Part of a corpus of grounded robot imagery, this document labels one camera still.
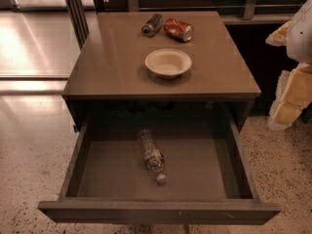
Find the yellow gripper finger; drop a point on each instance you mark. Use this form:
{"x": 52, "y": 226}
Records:
{"x": 279, "y": 37}
{"x": 293, "y": 94}

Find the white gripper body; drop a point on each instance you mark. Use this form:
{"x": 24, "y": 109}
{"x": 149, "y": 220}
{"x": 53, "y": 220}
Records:
{"x": 301, "y": 38}

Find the clear plastic water bottle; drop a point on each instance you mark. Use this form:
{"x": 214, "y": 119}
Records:
{"x": 152, "y": 156}

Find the brown cabinet with counter top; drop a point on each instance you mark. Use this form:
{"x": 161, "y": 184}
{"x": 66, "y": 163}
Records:
{"x": 111, "y": 64}

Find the open brown top drawer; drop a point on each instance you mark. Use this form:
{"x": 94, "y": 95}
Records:
{"x": 208, "y": 178}

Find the crushed red soda can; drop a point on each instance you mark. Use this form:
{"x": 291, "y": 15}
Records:
{"x": 180, "y": 30}

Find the white paper bowl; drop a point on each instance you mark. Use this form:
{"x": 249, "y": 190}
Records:
{"x": 168, "y": 63}

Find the dark silver soda can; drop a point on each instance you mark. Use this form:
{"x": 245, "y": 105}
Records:
{"x": 153, "y": 25}

